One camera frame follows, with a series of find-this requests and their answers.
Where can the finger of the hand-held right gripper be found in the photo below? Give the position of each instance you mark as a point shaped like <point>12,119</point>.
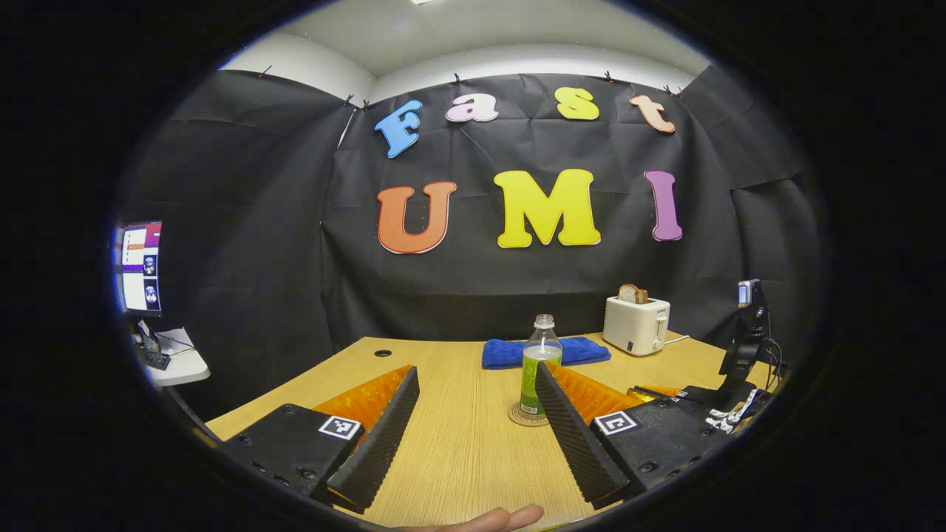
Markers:
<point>665,392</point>

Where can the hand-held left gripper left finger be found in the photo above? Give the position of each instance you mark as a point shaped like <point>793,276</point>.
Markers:
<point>377,443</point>

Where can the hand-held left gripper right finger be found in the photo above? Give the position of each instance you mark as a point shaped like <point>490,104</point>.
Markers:
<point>576,443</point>

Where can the round wooden coaster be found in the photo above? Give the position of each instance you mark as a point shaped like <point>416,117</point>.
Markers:
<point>526,417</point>

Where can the green label water bottle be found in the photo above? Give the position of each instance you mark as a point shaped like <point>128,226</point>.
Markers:
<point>533,369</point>

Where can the white toaster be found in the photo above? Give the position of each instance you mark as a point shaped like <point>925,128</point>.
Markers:
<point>635,325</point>

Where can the bread slice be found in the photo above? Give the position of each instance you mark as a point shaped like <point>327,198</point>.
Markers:
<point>632,294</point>

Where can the blue towel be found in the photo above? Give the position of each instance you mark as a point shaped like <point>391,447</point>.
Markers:
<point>502,353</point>

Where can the black backdrop cloth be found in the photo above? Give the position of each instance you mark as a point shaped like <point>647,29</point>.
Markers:
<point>244,295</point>

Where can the white side table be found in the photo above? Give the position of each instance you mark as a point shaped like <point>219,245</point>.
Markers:
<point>181,362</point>

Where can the computer monitor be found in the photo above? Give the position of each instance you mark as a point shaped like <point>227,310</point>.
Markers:
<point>140,267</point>

